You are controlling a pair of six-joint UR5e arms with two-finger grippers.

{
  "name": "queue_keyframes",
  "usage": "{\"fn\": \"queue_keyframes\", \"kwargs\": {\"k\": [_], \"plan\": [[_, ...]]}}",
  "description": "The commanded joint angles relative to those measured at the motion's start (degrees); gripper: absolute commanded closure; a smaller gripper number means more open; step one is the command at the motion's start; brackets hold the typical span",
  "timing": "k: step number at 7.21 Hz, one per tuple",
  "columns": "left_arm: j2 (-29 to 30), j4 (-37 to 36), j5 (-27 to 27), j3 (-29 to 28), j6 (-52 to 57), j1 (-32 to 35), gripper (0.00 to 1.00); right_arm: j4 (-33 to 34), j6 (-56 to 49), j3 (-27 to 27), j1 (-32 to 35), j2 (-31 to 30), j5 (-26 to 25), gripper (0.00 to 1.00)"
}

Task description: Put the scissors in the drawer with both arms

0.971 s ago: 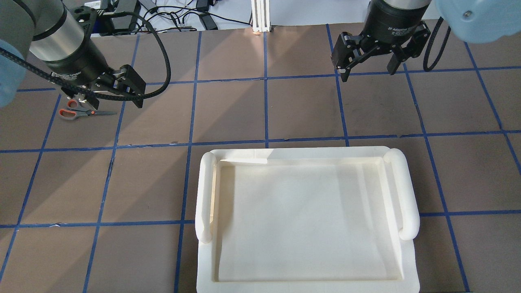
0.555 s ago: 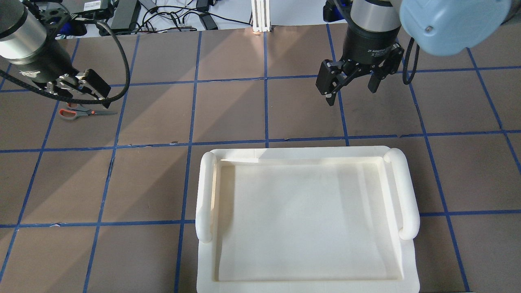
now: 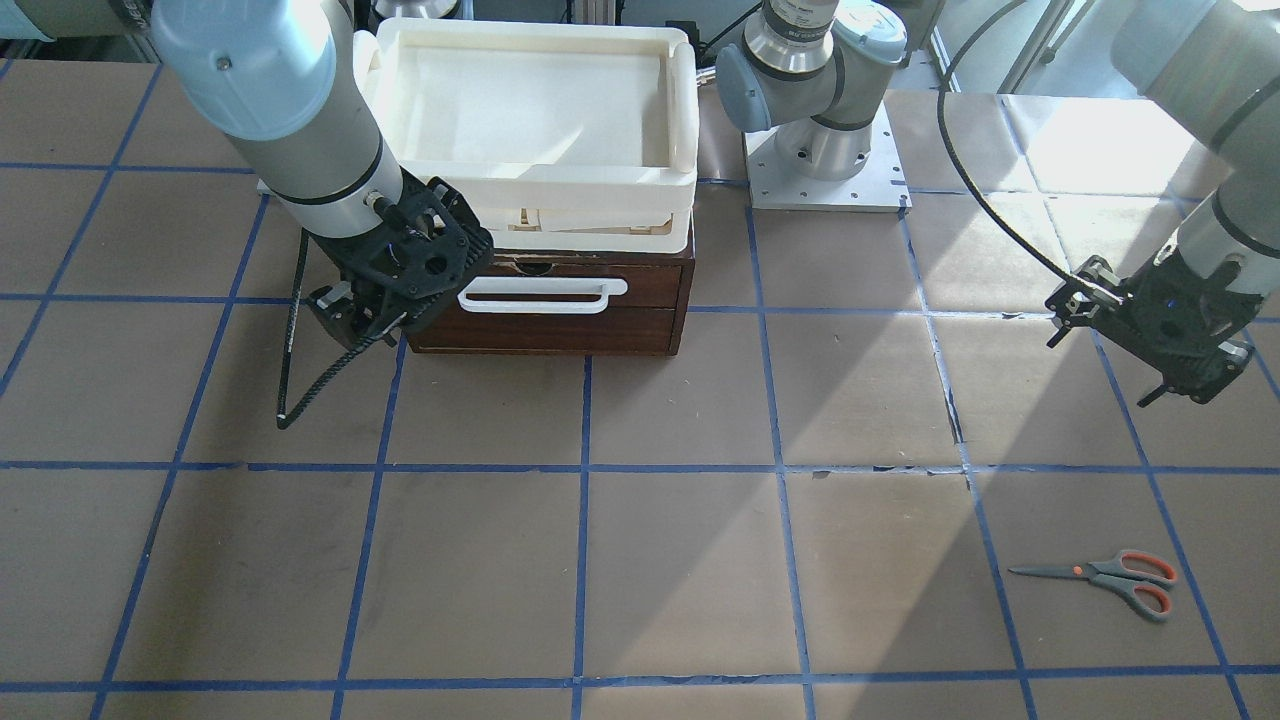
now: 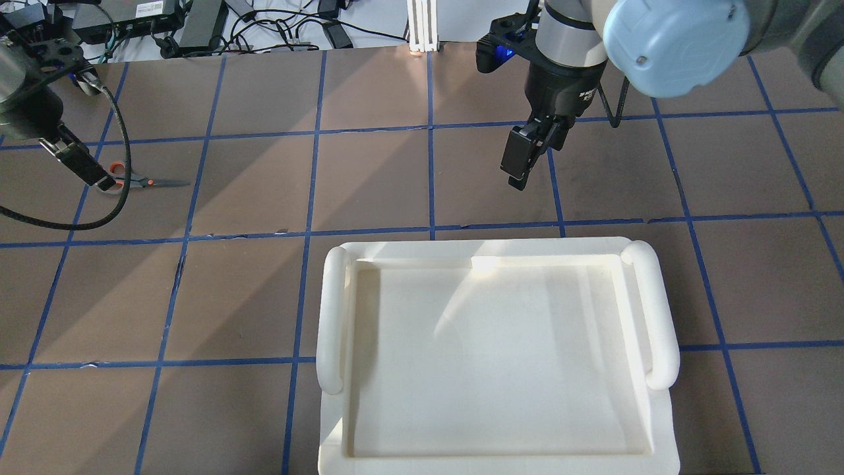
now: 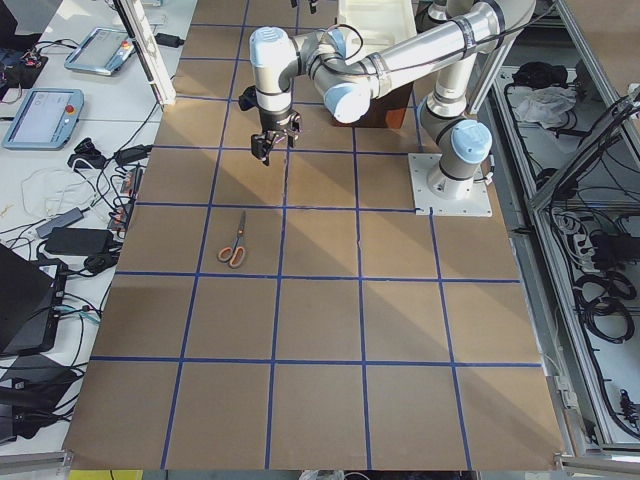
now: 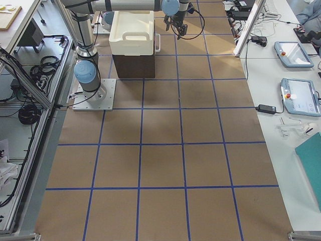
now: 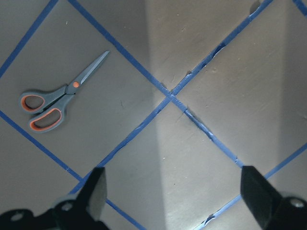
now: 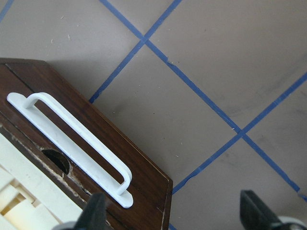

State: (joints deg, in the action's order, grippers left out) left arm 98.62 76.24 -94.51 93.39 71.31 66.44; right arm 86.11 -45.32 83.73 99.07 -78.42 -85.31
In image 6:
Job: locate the white drawer handle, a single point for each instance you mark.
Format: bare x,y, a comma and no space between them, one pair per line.
157,43

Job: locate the brown wooden drawer cabinet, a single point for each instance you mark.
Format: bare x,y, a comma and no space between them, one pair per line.
132,67

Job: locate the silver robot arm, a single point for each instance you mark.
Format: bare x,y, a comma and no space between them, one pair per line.
175,12

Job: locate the white plastic tray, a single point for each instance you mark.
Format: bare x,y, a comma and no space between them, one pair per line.
132,33

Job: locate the black power adapter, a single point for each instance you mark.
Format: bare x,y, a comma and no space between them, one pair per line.
266,109

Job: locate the near blue teach pendant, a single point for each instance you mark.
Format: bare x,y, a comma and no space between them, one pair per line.
300,97

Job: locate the blue teach pendant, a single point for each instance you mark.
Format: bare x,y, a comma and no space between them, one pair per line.
292,54
300,97

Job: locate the far blue teach pendant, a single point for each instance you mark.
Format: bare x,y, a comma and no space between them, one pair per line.
292,54

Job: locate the teal box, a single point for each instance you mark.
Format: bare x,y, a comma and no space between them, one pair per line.
309,154

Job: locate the white crumpled cloth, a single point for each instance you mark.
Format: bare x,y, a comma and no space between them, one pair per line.
9,171

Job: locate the wooden board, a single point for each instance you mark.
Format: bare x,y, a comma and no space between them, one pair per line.
8,15

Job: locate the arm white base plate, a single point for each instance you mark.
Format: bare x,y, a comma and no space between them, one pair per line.
103,99

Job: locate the white aluminium frame post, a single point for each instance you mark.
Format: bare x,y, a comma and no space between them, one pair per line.
253,16

